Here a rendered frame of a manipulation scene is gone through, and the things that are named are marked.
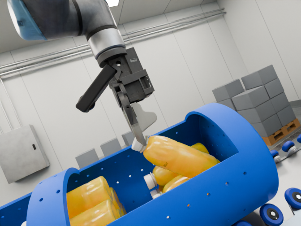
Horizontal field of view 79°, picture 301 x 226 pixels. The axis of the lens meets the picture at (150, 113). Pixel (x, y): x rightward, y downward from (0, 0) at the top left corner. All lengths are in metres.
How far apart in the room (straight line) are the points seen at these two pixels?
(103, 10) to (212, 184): 0.41
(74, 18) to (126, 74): 0.14
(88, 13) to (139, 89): 0.18
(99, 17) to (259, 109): 3.21
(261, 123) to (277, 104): 0.53
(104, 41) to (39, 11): 0.12
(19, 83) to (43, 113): 0.70
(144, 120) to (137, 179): 0.29
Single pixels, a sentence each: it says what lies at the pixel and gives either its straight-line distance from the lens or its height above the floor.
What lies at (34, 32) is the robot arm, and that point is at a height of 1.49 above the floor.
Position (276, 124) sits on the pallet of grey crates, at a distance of 3.71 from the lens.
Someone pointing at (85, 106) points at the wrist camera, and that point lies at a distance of 0.40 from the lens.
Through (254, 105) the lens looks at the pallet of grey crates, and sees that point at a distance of 3.41.
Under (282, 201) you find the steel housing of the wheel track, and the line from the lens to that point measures 0.63.
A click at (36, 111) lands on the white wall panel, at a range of 4.01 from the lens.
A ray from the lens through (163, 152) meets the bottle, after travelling 0.39.
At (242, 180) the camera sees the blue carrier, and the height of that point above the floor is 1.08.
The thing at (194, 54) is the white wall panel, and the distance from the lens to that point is 5.02.
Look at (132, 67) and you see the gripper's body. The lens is 0.42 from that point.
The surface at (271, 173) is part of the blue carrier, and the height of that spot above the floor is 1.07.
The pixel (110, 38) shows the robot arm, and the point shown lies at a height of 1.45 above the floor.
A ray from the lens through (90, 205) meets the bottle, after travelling 0.47.
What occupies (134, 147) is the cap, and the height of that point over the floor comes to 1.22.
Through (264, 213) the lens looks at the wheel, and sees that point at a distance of 0.52.
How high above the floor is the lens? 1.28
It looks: level
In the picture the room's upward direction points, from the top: 24 degrees counter-clockwise
